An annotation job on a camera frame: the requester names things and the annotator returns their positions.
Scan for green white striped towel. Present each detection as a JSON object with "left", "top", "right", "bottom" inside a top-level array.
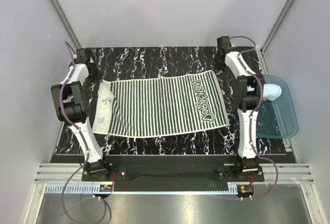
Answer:
[{"left": 92, "top": 70, "right": 229, "bottom": 138}]

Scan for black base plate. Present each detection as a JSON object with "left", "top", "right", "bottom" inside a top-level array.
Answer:
[{"left": 81, "top": 153, "right": 297, "bottom": 189}]

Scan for light blue towel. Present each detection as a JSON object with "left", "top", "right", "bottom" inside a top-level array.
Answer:
[{"left": 262, "top": 84, "right": 282, "bottom": 101}]

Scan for blue transparent plastic bin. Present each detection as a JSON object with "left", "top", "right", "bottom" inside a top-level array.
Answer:
[{"left": 256, "top": 74, "right": 299, "bottom": 139}]

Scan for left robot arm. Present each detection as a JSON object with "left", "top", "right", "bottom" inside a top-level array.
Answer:
[{"left": 51, "top": 48, "right": 111, "bottom": 181}]

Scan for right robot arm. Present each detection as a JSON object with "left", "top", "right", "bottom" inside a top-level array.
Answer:
[{"left": 214, "top": 36, "right": 265, "bottom": 181}]

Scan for black marbled table mat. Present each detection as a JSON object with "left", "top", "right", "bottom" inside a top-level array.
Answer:
[{"left": 57, "top": 45, "right": 287, "bottom": 155}]

